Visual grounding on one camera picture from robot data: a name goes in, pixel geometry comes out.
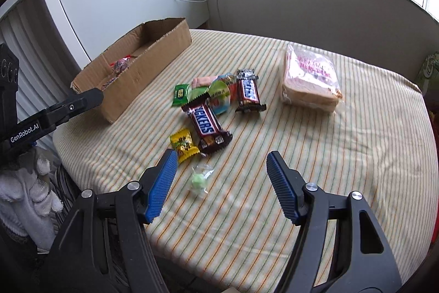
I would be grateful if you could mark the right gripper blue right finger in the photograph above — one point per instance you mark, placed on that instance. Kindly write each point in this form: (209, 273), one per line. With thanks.
(362, 258)

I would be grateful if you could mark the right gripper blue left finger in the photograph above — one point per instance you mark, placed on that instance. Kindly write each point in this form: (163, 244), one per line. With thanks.
(102, 244)

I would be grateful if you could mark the green printed bag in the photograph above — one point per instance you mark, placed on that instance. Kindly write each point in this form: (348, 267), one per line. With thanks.
(427, 76)

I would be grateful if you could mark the pink snack packet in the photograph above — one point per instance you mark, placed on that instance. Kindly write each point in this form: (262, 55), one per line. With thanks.
(198, 82)

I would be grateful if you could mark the brown cardboard box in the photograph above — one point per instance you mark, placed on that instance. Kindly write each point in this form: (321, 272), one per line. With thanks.
(154, 44)

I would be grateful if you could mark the snacks inside box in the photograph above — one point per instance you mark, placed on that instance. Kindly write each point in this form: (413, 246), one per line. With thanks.
(117, 67)

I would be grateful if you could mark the green snack packet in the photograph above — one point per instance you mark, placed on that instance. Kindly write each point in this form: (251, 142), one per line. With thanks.
(181, 95)

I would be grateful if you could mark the green candy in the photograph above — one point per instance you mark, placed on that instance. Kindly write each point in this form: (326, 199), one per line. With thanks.
(199, 179)

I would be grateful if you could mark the white cloth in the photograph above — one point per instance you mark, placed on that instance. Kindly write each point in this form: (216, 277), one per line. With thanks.
(28, 202)

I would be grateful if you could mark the yellow candy packet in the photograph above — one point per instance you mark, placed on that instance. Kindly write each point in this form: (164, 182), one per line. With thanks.
(182, 142)

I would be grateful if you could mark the striped tablecloth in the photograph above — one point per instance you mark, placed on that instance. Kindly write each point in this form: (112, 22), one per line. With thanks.
(379, 142)

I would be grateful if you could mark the bagged sliced bread loaf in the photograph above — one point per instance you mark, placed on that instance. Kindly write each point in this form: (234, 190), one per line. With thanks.
(308, 78)

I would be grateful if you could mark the Snickers bar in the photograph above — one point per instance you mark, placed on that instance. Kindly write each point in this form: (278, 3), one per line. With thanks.
(212, 137)
(247, 92)

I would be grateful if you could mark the colourful jelly snack pouch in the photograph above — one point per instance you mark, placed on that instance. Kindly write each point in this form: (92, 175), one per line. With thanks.
(222, 92)

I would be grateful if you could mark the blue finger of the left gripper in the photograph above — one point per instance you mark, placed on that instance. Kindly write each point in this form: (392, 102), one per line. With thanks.
(23, 135)

